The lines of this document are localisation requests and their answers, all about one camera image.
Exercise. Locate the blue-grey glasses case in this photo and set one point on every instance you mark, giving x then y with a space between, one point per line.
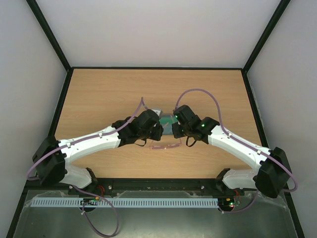
167 119

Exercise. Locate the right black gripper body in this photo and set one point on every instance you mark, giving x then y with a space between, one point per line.
176 130

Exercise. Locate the light blue cleaning cloth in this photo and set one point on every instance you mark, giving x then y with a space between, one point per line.
167 130

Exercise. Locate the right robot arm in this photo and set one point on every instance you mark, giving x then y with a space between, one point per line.
268 172

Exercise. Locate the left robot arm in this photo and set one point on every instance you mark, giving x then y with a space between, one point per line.
54 158

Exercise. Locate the pink sunglasses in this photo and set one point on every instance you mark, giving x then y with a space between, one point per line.
163 145

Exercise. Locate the black aluminium frame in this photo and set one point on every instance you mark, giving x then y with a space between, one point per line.
283 4

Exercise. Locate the light blue slotted cable duct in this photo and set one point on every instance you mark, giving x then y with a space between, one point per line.
71 202

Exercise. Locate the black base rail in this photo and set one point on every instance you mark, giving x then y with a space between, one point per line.
158 184

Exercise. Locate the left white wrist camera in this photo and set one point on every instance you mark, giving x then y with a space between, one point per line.
157 111

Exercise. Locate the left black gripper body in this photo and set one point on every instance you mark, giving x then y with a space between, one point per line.
155 136

